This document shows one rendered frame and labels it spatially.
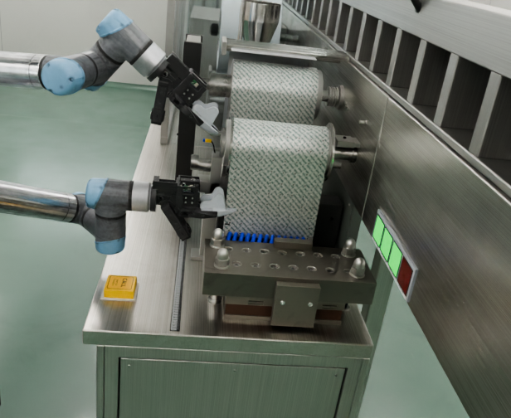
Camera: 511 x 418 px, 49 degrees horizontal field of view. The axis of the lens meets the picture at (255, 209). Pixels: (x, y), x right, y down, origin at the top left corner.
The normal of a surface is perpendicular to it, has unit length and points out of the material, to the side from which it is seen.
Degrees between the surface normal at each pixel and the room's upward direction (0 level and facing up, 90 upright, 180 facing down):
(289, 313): 90
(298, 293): 90
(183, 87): 90
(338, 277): 0
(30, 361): 0
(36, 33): 90
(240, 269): 0
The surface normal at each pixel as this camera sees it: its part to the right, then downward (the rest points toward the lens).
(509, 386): -0.99, -0.08
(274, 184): 0.07, 0.43
